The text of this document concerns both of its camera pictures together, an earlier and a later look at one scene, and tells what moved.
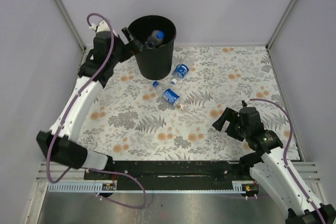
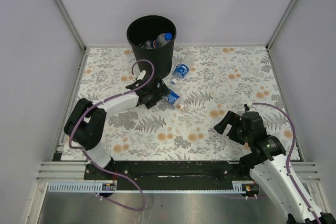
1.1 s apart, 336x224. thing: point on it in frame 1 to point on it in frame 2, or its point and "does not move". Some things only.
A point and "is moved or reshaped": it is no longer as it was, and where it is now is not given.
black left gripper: [134, 47] to [162, 92]
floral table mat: [133, 117] does not move
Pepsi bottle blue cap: [160, 34] is moved or reshaped
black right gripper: [230, 115] does not move
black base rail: [171, 174] does not move
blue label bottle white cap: [179, 72] does not move
